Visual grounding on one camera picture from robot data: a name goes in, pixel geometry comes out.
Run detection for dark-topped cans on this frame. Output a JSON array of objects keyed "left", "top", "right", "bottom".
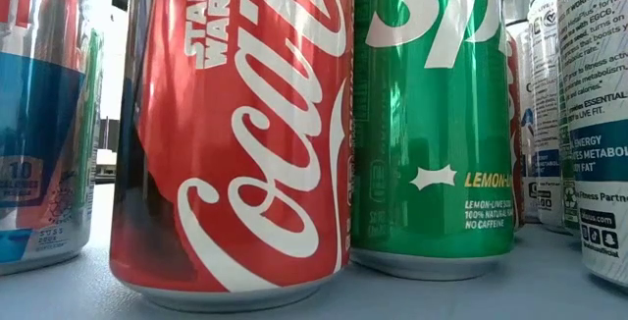
[
  {"left": 518, "top": 18, "right": 537, "bottom": 224},
  {"left": 549, "top": 0, "right": 628, "bottom": 290}
]

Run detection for white Celsius can black lid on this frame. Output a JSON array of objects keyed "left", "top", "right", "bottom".
[{"left": 527, "top": 0, "right": 566, "bottom": 236}]

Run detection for red Coca-Cola can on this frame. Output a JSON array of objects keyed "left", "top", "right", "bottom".
[
  {"left": 506, "top": 32, "right": 527, "bottom": 233},
  {"left": 108, "top": 0, "right": 355, "bottom": 314}
]

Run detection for blue table mat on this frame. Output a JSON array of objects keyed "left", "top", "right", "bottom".
[{"left": 0, "top": 182, "right": 628, "bottom": 320}]

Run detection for wooden shelf black wire frame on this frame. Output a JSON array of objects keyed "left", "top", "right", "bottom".
[{"left": 95, "top": 116, "right": 123, "bottom": 185}]

